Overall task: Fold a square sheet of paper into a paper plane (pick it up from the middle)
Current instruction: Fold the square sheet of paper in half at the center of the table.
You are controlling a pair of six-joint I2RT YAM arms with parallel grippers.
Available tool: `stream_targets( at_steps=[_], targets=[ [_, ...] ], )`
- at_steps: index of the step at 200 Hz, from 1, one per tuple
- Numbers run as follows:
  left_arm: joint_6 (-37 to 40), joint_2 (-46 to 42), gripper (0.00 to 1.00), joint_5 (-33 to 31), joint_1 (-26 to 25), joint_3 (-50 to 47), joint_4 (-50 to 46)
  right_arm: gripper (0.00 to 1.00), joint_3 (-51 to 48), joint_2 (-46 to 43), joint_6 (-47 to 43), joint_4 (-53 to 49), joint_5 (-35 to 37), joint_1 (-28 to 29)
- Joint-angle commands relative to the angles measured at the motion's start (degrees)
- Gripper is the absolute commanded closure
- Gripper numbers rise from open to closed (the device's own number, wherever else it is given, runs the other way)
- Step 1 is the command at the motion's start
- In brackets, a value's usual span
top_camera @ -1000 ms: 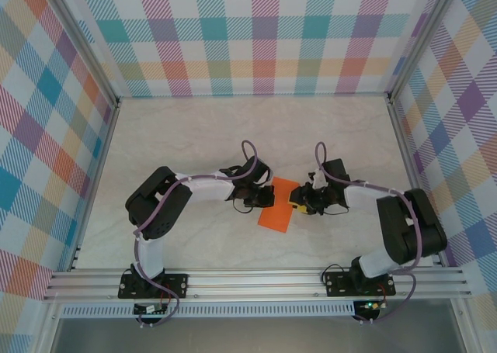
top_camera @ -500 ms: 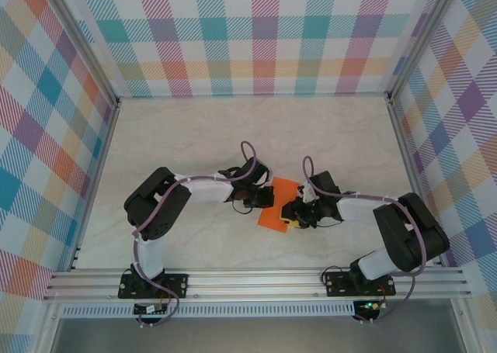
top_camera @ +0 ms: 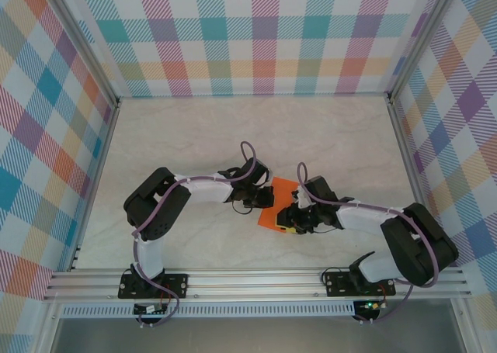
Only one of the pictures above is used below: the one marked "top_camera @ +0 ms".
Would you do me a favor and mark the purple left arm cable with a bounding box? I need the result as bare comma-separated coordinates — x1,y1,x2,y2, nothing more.
132,140,269,329

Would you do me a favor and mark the aluminium frame post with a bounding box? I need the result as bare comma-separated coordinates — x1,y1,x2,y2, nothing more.
40,0,120,106
387,0,459,102

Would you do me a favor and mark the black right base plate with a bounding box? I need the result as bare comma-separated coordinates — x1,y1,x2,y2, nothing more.
324,271,397,298

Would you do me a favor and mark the thin aluminium table rail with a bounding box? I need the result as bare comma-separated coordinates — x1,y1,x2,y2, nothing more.
116,92,391,100

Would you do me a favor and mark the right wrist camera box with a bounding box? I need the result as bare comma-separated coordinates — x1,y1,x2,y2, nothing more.
292,189,312,209

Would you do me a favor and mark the orange square paper sheet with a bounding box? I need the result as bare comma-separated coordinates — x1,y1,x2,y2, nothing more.
256,177,300,234

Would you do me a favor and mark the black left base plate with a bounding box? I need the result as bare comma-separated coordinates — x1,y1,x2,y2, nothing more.
118,273,189,300

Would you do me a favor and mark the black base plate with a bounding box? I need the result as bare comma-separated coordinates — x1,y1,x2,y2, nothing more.
324,271,397,298
118,273,189,300

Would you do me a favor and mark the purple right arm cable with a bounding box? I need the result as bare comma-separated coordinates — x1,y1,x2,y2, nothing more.
297,161,442,325

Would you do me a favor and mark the wide aluminium mounting rail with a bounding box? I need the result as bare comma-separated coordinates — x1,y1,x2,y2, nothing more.
42,267,473,303

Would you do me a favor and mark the slotted grey cable duct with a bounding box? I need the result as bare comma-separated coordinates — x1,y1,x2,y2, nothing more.
60,304,356,318

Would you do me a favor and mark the aluminium table side rail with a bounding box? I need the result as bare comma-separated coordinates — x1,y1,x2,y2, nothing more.
386,92,446,268
65,99,122,272

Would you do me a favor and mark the grey metal panel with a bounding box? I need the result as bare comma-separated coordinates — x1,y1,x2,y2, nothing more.
50,317,467,353

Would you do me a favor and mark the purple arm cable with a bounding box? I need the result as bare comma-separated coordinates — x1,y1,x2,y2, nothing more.
132,140,269,329
297,161,442,325

